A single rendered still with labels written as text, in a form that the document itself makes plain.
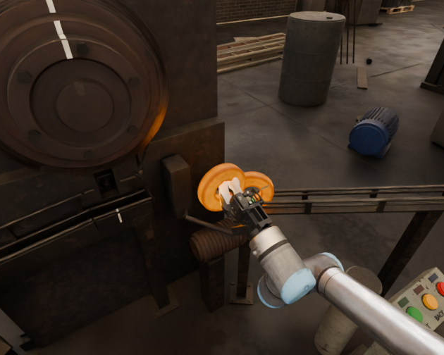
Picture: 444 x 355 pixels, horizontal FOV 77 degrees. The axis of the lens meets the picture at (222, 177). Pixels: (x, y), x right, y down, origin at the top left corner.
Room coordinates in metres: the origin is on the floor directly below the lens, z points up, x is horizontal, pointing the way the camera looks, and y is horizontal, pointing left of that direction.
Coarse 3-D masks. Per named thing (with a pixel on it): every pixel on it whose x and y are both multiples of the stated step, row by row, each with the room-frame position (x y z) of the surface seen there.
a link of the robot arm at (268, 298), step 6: (264, 276) 0.41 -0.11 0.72; (264, 282) 0.40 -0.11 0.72; (258, 288) 0.42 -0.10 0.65; (264, 288) 0.39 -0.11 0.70; (264, 294) 0.39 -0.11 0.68; (270, 294) 0.37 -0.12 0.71; (264, 300) 0.39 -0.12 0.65; (270, 300) 0.38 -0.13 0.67; (276, 300) 0.36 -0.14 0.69; (282, 300) 0.36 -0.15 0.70; (270, 306) 0.38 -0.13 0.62; (276, 306) 0.38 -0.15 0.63
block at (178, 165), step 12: (180, 156) 0.86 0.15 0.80; (168, 168) 0.78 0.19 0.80; (180, 168) 0.78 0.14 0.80; (168, 180) 0.78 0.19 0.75; (180, 180) 0.77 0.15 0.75; (168, 192) 0.80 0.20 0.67; (180, 192) 0.77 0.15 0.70; (168, 204) 0.82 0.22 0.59; (180, 204) 0.77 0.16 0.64; (192, 204) 0.80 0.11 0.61; (180, 216) 0.77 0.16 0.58
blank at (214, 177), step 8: (216, 168) 0.64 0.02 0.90; (224, 168) 0.64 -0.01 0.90; (232, 168) 0.65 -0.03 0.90; (208, 176) 0.63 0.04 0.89; (216, 176) 0.62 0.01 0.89; (224, 176) 0.64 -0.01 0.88; (232, 176) 0.65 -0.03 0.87; (240, 176) 0.67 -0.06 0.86; (200, 184) 0.62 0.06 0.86; (208, 184) 0.61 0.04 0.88; (216, 184) 0.62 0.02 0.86; (240, 184) 0.67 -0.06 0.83; (200, 192) 0.61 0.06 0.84; (208, 192) 0.61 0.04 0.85; (200, 200) 0.61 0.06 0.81; (208, 200) 0.60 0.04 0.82; (216, 200) 0.62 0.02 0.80; (208, 208) 0.60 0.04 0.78; (216, 208) 0.62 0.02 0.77
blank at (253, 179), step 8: (248, 176) 0.76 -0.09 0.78; (256, 176) 0.76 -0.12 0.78; (264, 176) 0.77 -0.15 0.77; (248, 184) 0.76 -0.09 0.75; (256, 184) 0.75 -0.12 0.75; (264, 184) 0.75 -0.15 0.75; (272, 184) 0.77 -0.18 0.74; (264, 192) 0.75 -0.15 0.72; (272, 192) 0.75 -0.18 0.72; (256, 200) 0.75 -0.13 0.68; (264, 200) 0.75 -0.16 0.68
